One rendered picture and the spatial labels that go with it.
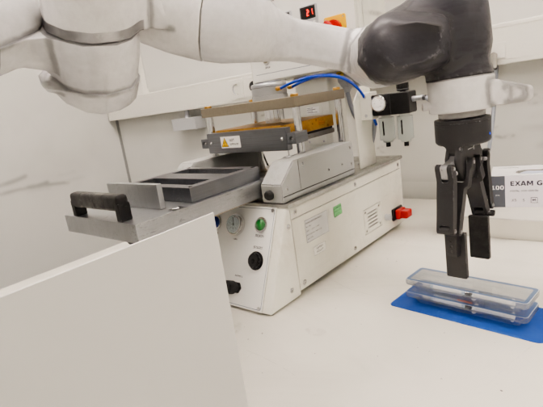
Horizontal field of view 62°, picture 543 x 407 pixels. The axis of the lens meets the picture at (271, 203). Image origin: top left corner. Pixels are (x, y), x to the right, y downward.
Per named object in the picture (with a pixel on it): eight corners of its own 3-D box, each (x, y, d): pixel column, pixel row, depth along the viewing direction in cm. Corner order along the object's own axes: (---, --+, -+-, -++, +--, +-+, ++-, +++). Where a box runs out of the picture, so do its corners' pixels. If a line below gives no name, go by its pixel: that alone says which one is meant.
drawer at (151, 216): (198, 193, 99) (191, 158, 98) (273, 197, 85) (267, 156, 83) (69, 236, 78) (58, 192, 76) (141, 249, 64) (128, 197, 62)
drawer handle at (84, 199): (85, 212, 77) (79, 190, 76) (133, 219, 67) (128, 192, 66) (73, 216, 75) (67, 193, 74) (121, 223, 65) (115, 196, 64)
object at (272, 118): (267, 136, 115) (261, 98, 112) (340, 131, 100) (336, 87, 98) (217, 148, 102) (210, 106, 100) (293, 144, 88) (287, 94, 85)
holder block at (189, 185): (191, 178, 97) (189, 166, 96) (260, 179, 84) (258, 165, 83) (124, 198, 85) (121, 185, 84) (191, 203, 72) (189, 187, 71)
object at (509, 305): (405, 291, 75) (404, 279, 74) (421, 279, 78) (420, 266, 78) (528, 319, 61) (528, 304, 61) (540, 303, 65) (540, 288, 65)
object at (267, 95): (274, 132, 122) (267, 84, 119) (378, 125, 101) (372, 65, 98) (207, 148, 104) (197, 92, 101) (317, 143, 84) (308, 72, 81)
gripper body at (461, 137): (448, 114, 69) (452, 172, 72) (422, 122, 64) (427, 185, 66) (500, 109, 64) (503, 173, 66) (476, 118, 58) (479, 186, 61)
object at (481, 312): (406, 303, 75) (404, 291, 75) (422, 290, 79) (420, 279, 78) (528, 333, 62) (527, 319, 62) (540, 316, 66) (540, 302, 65)
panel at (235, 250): (160, 285, 98) (174, 200, 100) (262, 313, 78) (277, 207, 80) (153, 284, 96) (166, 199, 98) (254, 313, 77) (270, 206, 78)
